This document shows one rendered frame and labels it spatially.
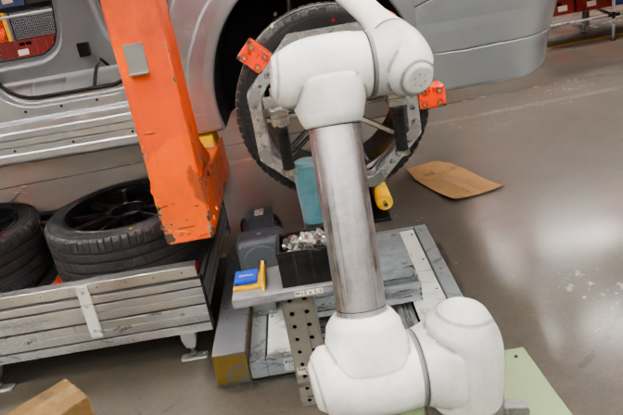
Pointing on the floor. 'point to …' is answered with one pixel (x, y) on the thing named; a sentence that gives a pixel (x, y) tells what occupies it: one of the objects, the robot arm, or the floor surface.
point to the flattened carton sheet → (451, 180)
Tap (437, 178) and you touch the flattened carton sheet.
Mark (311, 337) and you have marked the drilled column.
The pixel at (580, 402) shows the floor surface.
